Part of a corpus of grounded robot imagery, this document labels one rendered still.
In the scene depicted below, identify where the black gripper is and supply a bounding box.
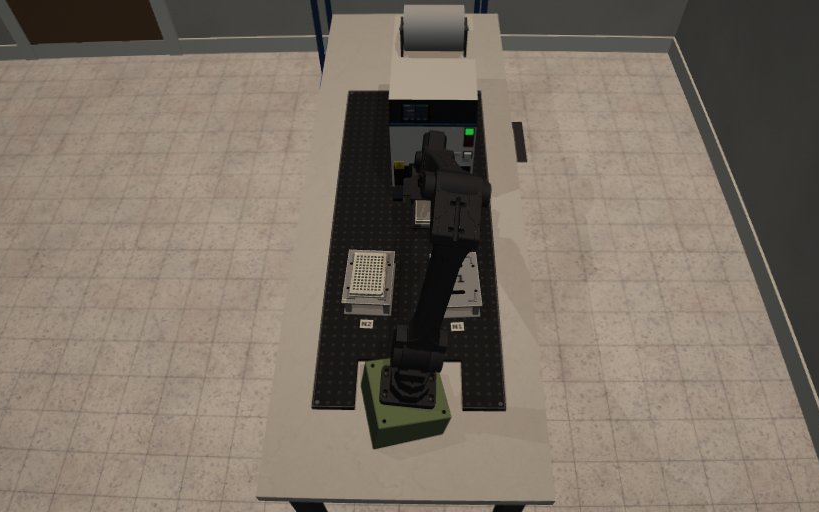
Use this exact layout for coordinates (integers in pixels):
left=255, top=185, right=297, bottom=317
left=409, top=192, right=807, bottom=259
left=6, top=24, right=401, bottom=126
left=403, top=175, right=429, bottom=204

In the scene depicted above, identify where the grey horizontal roll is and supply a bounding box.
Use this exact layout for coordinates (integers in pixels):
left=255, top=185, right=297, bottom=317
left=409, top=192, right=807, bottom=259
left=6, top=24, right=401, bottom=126
left=404, top=4, right=465, bottom=51

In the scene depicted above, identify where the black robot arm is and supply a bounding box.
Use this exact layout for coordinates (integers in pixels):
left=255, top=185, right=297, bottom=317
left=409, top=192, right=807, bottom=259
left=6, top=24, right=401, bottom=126
left=379, top=130, right=491, bottom=409

